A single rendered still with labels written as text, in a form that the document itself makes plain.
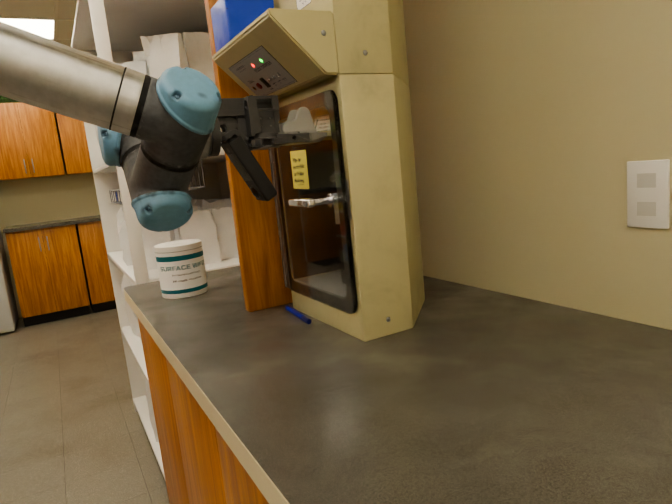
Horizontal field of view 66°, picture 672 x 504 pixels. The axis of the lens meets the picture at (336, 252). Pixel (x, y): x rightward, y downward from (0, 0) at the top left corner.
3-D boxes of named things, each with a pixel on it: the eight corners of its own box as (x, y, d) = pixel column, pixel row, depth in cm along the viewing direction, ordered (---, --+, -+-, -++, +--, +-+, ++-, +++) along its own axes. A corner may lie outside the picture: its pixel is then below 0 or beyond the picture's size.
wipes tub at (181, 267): (202, 285, 159) (195, 237, 156) (213, 292, 147) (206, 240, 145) (158, 294, 153) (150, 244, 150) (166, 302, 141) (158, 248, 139)
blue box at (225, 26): (261, 55, 112) (255, 11, 110) (278, 43, 103) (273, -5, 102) (215, 54, 107) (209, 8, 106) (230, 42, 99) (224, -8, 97)
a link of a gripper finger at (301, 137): (312, 131, 85) (262, 134, 81) (313, 141, 85) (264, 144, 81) (300, 134, 89) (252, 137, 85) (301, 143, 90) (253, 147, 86)
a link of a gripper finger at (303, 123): (331, 104, 88) (281, 106, 84) (335, 140, 89) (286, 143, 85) (323, 107, 91) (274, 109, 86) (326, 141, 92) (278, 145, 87)
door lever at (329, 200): (312, 206, 101) (310, 193, 101) (335, 207, 93) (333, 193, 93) (287, 209, 99) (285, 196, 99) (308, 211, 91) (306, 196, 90)
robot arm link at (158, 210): (150, 182, 63) (130, 119, 68) (131, 238, 70) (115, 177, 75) (211, 184, 68) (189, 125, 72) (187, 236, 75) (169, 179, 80)
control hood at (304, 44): (268, 103, 115) (262, 56, 113) (339, 74, 86) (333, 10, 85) (217, 105, 109) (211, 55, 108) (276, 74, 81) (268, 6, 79)
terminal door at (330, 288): (290, 288, 121) (269, 112, 114) (357, 315, 94) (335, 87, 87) (287, 289, 120) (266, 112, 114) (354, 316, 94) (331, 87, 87)
